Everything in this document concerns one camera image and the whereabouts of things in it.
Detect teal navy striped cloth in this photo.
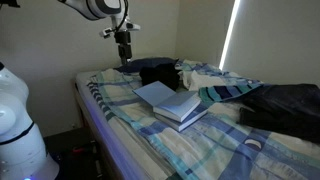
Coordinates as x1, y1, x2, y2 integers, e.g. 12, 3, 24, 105
198, 82, 265, 105

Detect thick book with white pages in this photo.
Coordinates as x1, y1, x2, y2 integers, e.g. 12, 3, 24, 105
153, 103, 210, 133

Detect dark blue pillow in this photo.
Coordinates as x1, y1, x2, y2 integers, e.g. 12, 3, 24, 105
114, 56, 180, 75

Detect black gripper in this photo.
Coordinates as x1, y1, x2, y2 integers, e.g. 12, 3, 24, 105
114, 30, 134, 66

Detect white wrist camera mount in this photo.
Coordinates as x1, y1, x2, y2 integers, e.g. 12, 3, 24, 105
98, 22, 141, 39

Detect dark denim jeans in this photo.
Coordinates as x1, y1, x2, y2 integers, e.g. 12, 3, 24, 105
236, 82, 320, 145

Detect wooden bed frame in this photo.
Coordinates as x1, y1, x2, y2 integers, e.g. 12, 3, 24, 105
72, 81, 125, 180

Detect blue paperback book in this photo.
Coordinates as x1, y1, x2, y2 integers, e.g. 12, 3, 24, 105
132, 80, 203, 123

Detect blue checkered blanket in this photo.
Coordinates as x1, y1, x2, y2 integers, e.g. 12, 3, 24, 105
86, 59, 320, 180

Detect black garment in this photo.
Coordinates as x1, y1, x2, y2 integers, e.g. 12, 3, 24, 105
138, 61, 181, 92

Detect white crumpled cloth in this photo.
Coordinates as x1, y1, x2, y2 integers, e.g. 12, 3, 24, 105
179, 69, 242, 93

